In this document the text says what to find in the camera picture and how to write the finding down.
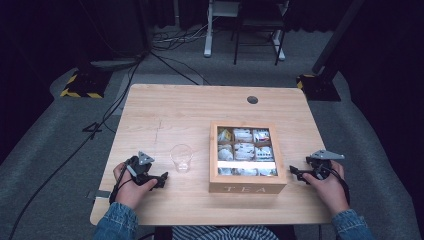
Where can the wooden tea box glass lid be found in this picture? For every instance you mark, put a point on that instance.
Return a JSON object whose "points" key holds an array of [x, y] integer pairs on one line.
{"points": [[246, 186]]}

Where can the dark slanted stand pole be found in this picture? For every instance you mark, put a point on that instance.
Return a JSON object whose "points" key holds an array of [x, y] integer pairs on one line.
{"points": [[336, 36]]}

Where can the person's right hand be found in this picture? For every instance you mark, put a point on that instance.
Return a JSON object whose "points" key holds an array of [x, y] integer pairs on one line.
{"points": [[328, 193]]}

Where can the group of white tea bags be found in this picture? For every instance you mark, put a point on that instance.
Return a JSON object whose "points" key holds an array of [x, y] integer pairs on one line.
{"points": [[245, 150]]}

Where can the grey tape strip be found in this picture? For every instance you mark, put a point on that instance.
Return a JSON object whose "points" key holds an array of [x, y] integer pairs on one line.
{"points": [[102, 194]]}

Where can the person's left hand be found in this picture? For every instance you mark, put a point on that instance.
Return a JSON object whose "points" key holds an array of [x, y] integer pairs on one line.
{"points": [[130, 193]]}

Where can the person's striped shirt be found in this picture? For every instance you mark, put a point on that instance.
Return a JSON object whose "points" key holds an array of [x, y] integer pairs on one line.
{"points": [[226, 233]]}

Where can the black metal chair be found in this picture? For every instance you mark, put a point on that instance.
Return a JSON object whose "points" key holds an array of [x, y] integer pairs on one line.
{"points": [[258, 23]]}

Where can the clear glass cup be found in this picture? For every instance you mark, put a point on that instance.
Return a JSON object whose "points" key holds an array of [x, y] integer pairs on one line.
{"points": [[181, 160]]}

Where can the white desk frame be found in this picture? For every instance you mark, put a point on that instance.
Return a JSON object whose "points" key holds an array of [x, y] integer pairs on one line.
{"points": [[208, 36]]}

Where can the black yellow striped stand base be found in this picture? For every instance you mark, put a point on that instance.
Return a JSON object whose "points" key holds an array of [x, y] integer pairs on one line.
{"points": [[318, 88], [86, 85]]}

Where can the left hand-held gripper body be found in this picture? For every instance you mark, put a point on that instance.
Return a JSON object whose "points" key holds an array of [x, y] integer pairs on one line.
{"points": [[141, 166]]}

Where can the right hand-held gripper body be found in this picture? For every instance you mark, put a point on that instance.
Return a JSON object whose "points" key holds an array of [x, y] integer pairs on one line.
{"points": [[319, 165]]}

